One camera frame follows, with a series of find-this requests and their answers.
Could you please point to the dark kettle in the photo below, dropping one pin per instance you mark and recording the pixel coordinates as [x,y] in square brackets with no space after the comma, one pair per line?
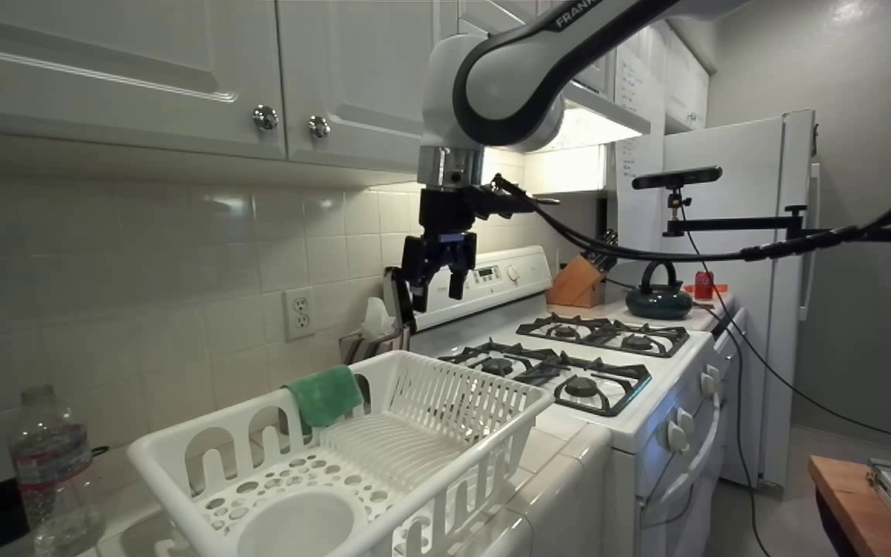
[660,300]

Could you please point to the white gas stove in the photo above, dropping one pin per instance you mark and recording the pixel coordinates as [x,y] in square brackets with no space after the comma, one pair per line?
[663,497]

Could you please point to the black camera bar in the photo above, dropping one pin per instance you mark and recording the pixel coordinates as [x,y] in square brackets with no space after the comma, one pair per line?
[678,179]

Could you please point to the white wall outlet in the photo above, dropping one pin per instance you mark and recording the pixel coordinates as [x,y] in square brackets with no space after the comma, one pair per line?
[300,314]

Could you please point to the narrow white cabinet door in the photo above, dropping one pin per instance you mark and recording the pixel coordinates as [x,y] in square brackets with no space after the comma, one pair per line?
[363,74]

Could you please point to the black camera support boom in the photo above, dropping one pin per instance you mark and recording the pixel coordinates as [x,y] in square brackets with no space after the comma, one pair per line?
[745,224]

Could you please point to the wide white cabinet door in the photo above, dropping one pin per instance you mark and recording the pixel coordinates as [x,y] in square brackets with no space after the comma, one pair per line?
[117,74]

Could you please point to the round burner cap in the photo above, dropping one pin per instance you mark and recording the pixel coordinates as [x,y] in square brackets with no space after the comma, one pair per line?
[581,389]
[497,365]

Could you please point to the wooden table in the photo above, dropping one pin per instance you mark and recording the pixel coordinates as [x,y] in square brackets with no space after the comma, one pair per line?
[847,510]

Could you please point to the green towel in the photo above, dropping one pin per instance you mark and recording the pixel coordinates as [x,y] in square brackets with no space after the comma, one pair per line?
[326,398]

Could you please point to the metal cabinet knob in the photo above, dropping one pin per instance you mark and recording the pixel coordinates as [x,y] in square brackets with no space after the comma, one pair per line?
[319,126]
[264,117]

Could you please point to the white cabinet above hood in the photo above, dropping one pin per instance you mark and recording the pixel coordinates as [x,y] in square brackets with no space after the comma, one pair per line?
[633,62]

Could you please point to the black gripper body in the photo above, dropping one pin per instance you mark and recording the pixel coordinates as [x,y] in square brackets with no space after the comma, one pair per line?
[450,214]

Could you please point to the wooden knife block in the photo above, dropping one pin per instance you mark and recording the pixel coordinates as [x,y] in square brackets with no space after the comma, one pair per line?
[573,286]

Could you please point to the white plastic dish rack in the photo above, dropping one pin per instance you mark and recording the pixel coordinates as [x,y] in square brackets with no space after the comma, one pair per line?
[291,526]

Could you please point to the white refrigerator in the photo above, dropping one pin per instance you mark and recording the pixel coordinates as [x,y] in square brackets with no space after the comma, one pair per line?
[767,352]

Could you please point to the small red object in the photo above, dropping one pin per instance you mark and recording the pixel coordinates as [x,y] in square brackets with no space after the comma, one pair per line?
[705,286]

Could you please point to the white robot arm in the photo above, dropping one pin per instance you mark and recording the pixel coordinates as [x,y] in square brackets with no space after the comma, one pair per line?
[526,74]

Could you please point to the white crumpled bag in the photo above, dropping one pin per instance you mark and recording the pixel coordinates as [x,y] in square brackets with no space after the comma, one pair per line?
[376,325]

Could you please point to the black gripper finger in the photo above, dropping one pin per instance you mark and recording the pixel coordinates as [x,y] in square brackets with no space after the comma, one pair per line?
[416,277]
[461,271]

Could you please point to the black stove grate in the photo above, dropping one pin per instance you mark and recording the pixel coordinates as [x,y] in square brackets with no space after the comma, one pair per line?
[652,337]
[610,375]

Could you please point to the clear plastic water bottle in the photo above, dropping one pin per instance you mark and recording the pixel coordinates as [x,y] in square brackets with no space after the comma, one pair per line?
[47,464]

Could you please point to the white stove knob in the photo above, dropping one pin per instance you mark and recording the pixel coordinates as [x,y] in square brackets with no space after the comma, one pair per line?
[678,431]
[709,383]

